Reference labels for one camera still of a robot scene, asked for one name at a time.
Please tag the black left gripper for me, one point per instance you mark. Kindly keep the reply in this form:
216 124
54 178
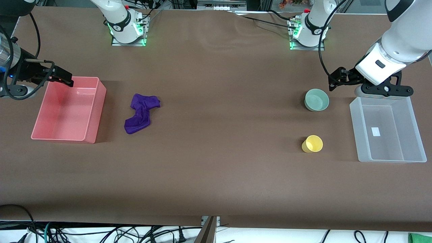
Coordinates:
349 76

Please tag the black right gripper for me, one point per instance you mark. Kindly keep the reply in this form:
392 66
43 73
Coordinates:
24 70

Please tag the mint green bowl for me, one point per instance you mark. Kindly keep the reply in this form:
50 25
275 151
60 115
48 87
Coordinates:
316 100

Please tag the yellow plastic cup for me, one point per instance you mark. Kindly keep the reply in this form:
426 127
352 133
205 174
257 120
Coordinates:
314 144

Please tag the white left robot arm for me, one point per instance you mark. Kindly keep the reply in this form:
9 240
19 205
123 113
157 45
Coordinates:
405 37

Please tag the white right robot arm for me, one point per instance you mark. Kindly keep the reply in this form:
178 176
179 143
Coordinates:
116 15

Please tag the purple cloth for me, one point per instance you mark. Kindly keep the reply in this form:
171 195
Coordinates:
140 114

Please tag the pink plastic bin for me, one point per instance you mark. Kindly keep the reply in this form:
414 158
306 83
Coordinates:
67 111

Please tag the white label sticker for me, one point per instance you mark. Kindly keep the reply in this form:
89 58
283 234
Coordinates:
375 132

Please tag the clear plastic bin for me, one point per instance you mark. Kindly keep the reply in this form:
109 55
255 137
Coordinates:
388 148

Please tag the green object at floor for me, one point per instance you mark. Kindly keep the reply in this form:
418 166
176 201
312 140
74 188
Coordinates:
420 238

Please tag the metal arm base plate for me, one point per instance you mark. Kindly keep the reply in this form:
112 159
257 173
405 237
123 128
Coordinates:
143 32
293 45

